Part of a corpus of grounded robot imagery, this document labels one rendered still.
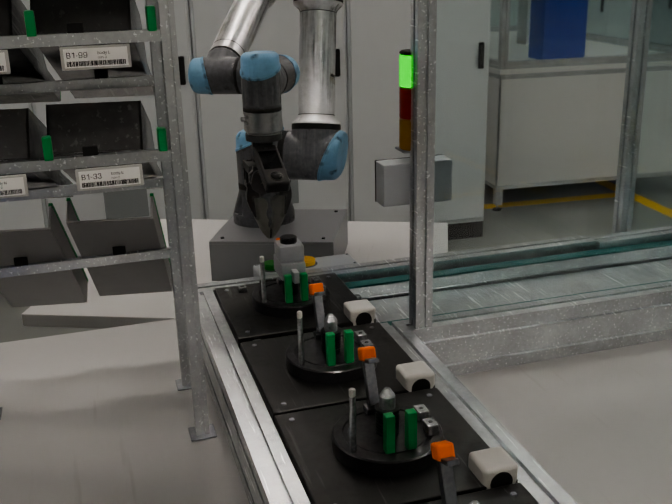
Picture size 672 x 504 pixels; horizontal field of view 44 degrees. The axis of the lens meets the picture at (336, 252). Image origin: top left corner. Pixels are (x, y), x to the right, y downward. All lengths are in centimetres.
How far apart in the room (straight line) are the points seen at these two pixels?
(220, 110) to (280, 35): 49
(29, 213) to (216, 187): 95
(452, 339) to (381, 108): 321
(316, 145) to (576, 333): 74
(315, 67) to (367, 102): 261
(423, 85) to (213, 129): 319
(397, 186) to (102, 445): 61
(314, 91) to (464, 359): 77
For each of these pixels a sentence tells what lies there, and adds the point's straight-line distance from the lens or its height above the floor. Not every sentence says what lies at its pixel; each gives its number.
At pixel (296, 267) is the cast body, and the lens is 147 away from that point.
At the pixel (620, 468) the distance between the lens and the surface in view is 130.
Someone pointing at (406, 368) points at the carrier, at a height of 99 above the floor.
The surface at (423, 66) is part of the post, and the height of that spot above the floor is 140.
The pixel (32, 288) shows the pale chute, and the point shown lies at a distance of 151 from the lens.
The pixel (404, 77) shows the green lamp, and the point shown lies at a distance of 135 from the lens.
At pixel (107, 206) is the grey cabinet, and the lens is 451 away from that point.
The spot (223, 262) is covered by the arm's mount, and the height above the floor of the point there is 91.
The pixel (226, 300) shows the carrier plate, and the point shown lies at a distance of 155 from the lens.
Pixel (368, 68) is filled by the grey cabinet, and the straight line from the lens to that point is 455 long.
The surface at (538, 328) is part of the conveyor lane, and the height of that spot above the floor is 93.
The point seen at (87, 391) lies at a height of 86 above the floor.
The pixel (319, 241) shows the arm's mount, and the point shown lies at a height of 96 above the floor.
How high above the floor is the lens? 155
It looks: 19 degrees down
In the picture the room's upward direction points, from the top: 1 degrees counter-clockwise
